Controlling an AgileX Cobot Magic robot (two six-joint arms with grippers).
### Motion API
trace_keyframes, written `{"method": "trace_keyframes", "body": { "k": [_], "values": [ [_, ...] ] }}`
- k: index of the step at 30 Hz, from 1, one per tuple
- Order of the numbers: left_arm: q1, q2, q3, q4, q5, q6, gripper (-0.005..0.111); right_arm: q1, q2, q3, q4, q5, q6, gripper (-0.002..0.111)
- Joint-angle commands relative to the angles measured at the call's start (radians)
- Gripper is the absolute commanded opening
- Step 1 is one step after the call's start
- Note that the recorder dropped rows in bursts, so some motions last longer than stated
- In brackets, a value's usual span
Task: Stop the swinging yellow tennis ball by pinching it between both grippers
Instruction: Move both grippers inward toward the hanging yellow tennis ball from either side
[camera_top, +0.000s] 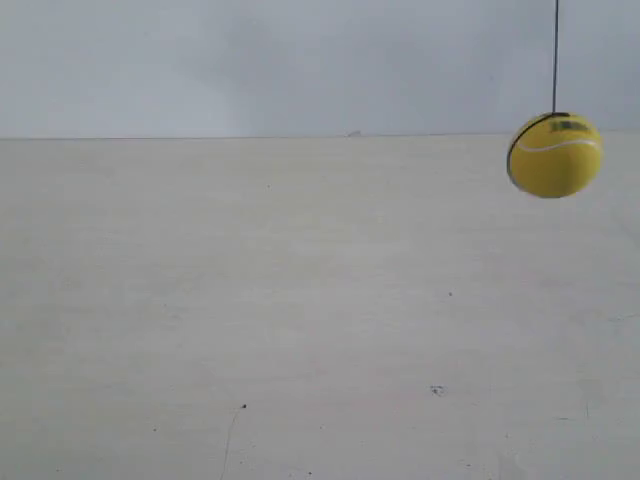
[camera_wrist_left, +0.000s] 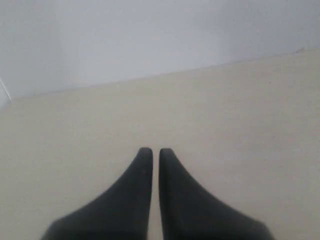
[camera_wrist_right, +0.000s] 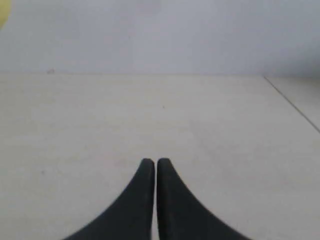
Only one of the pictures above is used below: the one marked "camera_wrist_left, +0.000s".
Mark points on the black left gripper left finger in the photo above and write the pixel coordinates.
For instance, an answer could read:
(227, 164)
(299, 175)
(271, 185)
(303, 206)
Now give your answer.
(120, 213)

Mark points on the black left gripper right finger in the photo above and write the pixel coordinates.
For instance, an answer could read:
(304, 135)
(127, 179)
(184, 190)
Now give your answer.
(190, 212)

